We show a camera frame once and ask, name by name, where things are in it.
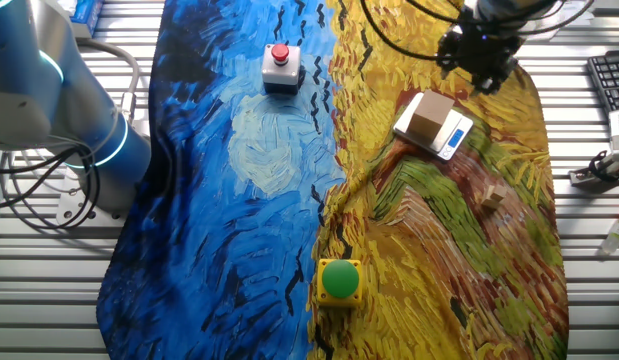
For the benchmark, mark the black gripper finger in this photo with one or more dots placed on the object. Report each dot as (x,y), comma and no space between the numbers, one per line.
(481,84)
(500,80)

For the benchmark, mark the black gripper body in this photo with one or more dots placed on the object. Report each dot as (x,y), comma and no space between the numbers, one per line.
(489,47)

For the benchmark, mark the large wooden block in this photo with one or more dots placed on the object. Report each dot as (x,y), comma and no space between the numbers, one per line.
(429,117)

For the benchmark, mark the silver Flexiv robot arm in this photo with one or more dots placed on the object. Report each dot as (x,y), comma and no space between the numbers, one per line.
(64,100)

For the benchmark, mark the silver digital scale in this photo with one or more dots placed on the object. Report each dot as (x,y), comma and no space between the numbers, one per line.
(456,140)

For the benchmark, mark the black keyboard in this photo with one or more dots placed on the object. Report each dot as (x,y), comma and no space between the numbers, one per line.
(611,75)

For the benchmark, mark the small wooden block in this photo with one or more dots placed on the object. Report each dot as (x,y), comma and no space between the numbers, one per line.
(494,196)

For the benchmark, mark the clear tube orange cap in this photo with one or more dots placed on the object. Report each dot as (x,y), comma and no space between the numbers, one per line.
(615,235)

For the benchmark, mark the red button grey box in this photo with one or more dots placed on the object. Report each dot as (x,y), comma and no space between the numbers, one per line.
(280,70)

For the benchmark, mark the green button yellow box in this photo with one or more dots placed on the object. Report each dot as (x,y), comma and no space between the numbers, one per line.
(340,280)

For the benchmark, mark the painted blue yellow mat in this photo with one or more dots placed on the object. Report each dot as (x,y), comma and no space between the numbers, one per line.
(239,200)

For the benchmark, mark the blue tissue box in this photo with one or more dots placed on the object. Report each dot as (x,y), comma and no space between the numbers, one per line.
(86,15)

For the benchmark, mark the small camera on bracket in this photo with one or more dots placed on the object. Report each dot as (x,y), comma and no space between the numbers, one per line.
(589,177)

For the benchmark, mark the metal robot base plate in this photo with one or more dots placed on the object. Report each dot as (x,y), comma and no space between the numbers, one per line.
(69,212)

